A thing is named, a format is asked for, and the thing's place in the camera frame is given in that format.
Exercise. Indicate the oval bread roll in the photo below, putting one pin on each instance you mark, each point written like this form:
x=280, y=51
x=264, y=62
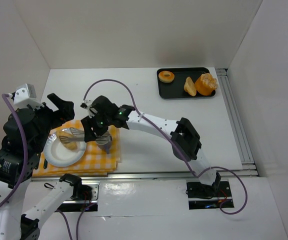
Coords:
x=68, y=142

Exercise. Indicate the stainless steel serving tongs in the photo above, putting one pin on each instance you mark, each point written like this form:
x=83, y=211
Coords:
x=80, y=135

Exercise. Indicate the aluminium side rail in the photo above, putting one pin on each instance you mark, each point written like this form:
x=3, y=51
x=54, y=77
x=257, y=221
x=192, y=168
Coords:
x=249, y=168

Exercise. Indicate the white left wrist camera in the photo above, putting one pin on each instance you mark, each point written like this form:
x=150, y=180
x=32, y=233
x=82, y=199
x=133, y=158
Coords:
x=25, y=97

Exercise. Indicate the purple ceramic mug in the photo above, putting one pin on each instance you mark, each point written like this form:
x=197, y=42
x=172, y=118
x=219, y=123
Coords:
x=104, y=145

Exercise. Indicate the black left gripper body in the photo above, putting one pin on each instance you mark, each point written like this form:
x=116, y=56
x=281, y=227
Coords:
x=54, y=113

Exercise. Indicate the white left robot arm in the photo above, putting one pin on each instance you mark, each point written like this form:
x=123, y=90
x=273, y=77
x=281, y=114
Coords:
x=26, y=133

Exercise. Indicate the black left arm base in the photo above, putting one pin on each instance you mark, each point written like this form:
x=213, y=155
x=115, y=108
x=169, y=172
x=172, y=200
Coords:
x=88, y=199

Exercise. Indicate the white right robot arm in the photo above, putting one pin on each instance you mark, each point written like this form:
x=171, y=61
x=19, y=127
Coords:
x=181, y=134

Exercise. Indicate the white ceramic plate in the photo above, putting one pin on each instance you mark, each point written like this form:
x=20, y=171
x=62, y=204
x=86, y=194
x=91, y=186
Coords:
x=59, y=156

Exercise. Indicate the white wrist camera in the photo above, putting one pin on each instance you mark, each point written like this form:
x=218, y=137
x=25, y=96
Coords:
x=25, y=97
x=88, y=105

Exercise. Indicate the aluminium front rail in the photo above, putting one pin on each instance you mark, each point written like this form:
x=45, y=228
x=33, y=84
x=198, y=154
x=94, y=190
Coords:
x=140, y=176

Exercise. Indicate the dark cutlery handle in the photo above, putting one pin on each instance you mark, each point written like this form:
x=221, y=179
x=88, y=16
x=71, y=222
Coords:
x=45, y=164

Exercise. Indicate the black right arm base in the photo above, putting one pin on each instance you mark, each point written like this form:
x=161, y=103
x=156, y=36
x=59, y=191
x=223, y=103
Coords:
x=202, y=197

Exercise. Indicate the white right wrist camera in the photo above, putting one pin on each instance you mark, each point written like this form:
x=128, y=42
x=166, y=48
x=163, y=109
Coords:
x=88, y=105

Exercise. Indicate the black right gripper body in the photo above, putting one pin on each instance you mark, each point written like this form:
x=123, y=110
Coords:
x=91, y=125

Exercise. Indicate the ring donut bread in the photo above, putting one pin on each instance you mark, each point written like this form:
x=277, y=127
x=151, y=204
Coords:
x=166, y=76

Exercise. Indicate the black food tray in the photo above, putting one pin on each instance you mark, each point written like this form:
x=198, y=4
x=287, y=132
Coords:
x=175, y=89

